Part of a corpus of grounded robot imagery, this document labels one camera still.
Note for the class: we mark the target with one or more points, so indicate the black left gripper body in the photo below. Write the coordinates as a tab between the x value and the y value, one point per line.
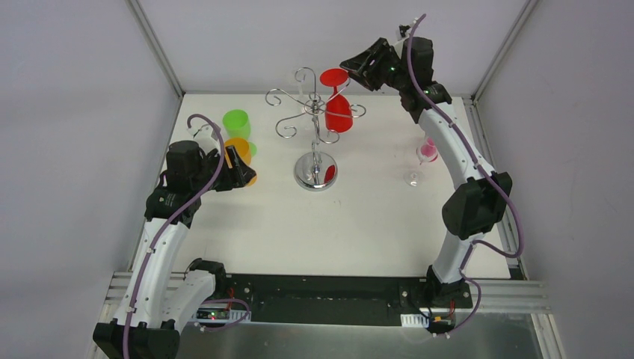
233	168

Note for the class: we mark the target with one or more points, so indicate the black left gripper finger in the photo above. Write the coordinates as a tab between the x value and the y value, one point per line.
244	177
234	162

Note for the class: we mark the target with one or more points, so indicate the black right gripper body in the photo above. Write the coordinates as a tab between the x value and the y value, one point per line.
369	63

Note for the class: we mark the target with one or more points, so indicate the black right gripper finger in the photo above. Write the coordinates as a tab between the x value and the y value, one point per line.
369	60
364	79

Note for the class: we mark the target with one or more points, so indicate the orange plastic wine glass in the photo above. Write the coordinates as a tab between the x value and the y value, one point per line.
242	148

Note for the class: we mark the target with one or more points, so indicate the green plastic wine glass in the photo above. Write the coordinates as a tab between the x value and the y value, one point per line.
237	124

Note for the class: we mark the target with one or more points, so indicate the red plastic wine glass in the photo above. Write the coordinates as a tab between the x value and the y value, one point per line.
338	117

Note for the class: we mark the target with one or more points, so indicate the chrome wine glass rack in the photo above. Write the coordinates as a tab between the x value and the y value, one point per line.
315	170

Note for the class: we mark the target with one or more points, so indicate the clear wine glass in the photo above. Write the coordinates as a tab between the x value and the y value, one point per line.
415	175
298	80

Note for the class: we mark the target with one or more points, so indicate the magenta plastic wine glass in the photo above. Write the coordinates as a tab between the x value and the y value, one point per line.
428	151

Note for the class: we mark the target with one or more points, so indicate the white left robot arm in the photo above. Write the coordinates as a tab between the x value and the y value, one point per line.
148	322

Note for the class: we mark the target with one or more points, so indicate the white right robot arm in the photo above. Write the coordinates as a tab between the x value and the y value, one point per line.
479	200

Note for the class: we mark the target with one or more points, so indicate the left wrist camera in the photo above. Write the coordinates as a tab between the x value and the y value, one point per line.
203	134

